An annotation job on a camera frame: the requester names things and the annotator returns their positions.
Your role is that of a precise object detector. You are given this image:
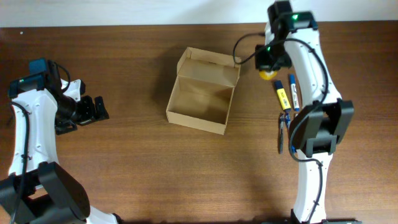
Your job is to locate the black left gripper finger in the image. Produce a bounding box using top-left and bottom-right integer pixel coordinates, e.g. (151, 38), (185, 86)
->
(55, 121), (77, 135)
(95, 96), (109, 121)

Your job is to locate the yellow tape roll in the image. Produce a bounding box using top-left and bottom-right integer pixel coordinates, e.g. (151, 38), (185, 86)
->
(259, 70), (277, 80)

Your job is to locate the blue cap whiteboard marker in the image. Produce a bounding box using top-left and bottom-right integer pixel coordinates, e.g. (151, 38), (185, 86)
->
(289, 74), (300, 111)

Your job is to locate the yellow highlighter black cap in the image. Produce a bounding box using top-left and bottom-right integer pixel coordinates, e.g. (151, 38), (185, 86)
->
(273, 80), (291, 112)

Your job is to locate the black clear ballpoint pen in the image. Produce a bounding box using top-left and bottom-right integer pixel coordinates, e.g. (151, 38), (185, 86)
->
(278, 113), (284, 154)

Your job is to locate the brown cardboard box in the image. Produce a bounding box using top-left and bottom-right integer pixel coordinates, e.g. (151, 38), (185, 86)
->
(166, 47), (240, 135)

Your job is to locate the blue clear ballpoint pen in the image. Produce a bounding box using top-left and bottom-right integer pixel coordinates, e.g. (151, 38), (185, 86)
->
(284, 113), (291, 133)

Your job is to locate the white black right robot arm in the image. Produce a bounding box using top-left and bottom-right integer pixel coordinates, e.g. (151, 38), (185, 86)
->
(254, 1), (354, 223)

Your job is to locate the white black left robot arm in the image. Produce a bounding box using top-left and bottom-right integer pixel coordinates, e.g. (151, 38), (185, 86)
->
(1, 58), (123, 223)

